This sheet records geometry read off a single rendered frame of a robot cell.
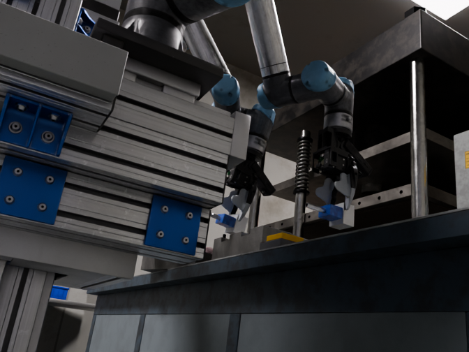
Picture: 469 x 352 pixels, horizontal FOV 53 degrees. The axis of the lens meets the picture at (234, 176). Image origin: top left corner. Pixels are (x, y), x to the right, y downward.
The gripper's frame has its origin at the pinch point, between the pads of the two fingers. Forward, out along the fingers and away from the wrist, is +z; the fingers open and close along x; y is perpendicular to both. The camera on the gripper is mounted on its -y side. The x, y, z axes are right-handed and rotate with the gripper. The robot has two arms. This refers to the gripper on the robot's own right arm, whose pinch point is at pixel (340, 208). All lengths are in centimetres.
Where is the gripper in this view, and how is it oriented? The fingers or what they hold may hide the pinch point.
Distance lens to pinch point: 120.8
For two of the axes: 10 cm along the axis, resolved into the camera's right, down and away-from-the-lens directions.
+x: 5.2, -2.4, -8.2
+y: -8.5, -2.8, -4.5
